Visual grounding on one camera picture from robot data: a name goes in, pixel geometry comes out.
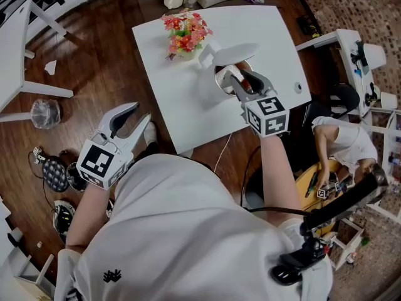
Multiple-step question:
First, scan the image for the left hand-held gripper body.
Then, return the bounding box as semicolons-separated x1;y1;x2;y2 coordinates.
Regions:
75;129;135;191

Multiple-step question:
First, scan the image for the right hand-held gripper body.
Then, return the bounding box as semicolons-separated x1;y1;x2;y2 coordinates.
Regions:
236;87;290;137

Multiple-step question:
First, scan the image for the person's right forearm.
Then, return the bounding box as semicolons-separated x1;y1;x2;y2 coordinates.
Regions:
258;133;304;223

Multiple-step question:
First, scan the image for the person's left forearm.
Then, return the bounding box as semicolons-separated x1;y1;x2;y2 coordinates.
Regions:
65;180;111;254

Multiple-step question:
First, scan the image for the person's white shoe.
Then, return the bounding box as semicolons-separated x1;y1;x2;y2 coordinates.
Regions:
143;120;158;147

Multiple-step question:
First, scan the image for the black quilted cushion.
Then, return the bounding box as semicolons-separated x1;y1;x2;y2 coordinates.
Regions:
41;156;70;193

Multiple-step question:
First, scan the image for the white and black helmet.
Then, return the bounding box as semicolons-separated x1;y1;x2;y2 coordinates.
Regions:
52;199;76;235

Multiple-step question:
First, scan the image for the yellow wooden desk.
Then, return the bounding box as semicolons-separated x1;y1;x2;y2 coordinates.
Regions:
295;159;346;213

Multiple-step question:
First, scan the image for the black power strip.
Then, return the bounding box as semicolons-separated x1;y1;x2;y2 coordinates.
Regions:
295;15;315;34

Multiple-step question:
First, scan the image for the red and pink flower bouquet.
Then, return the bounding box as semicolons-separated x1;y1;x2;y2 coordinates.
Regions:
160;9;214;62

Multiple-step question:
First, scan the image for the black office chair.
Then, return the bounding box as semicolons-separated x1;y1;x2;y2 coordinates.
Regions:
330;83;361;119

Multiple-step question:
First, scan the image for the white desk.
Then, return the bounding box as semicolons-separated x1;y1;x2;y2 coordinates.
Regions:
295;28;377;119

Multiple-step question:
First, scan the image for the person's white shirt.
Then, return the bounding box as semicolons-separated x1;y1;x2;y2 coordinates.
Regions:
54;153;333;301

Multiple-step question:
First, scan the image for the black chest-mounted phone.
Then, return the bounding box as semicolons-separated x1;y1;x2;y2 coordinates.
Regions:
303;164;389;232

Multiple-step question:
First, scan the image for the white side table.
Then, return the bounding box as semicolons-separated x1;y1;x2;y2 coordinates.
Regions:
0;0;75;124

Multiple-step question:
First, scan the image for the large white table lamp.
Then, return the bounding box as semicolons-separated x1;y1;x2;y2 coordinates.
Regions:
360;43;387;69

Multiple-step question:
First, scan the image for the small white table lamp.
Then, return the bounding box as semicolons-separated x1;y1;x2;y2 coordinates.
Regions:
380;91;398;110

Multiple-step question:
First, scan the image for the white metal shelf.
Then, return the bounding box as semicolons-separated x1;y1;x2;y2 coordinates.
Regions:
364;107;401;226

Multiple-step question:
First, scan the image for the small white stand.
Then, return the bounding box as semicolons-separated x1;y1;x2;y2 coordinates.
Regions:
328;217;366;271

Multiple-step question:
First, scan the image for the white cable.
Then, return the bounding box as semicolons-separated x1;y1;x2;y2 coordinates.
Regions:
213;132;234;174

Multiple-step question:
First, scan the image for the black cable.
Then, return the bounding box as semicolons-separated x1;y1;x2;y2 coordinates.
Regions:
240;145;310;216

